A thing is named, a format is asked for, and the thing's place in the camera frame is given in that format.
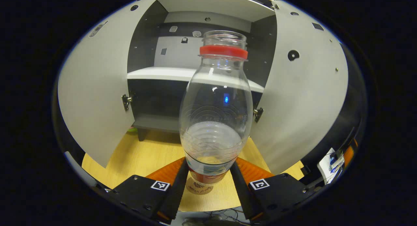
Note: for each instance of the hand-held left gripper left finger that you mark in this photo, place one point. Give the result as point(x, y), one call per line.
point(177, 193)

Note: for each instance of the round brown coaster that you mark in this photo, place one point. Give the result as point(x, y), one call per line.
point(198, 189)

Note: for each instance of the black backdrop cloth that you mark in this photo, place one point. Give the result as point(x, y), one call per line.
point(355, 115)

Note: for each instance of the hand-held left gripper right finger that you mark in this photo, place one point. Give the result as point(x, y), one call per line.
point(241, 190)

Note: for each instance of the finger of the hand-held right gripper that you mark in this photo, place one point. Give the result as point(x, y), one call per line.
point(350, 154)

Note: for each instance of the white cabinet shelf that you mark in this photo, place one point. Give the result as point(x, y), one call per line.
point(156, 73)
point(215, 4)

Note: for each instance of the white cabinet door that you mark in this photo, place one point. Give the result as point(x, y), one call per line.
point(303, 105)
point(97, 89)

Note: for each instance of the clear plastic water bottle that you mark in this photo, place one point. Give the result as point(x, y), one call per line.
point(215, 105)

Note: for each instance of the white cabinet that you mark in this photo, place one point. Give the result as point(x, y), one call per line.
point(176, 56)

